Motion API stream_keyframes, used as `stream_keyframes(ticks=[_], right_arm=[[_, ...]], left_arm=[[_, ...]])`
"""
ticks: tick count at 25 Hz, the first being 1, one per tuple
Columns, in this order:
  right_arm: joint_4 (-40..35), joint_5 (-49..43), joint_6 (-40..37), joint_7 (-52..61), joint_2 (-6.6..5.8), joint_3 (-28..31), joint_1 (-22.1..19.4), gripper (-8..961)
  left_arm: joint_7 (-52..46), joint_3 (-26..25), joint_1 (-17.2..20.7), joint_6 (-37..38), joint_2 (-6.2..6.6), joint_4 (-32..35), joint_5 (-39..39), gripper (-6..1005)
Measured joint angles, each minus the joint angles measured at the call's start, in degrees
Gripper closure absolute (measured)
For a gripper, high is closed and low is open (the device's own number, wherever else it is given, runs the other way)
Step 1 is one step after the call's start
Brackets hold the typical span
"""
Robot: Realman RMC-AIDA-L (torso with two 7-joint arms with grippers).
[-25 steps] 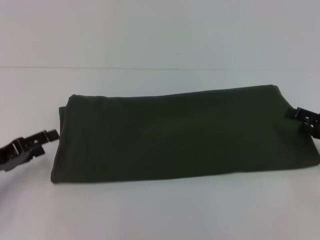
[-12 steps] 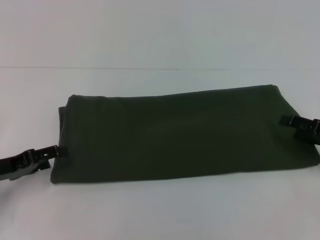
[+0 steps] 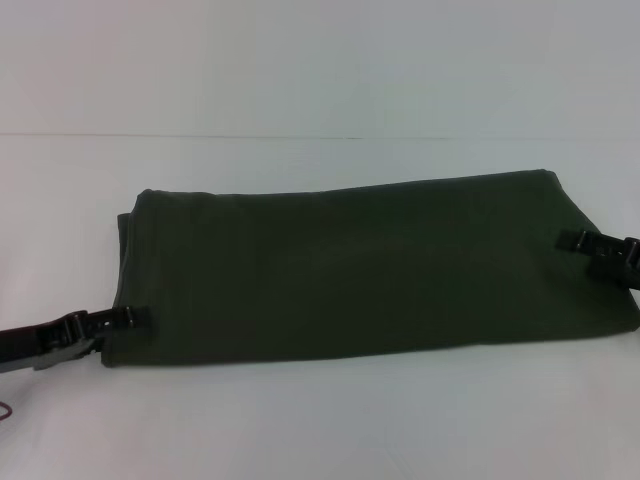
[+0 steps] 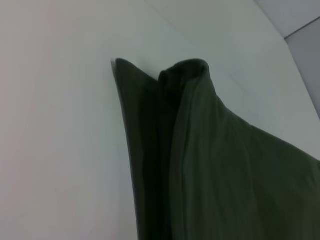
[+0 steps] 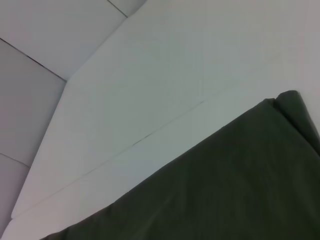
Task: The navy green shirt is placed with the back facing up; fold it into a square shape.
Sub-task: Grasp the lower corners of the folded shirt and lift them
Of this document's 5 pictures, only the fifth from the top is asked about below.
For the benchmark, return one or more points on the dark green t-shirt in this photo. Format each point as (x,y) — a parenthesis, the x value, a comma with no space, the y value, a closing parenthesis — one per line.
(212,187)

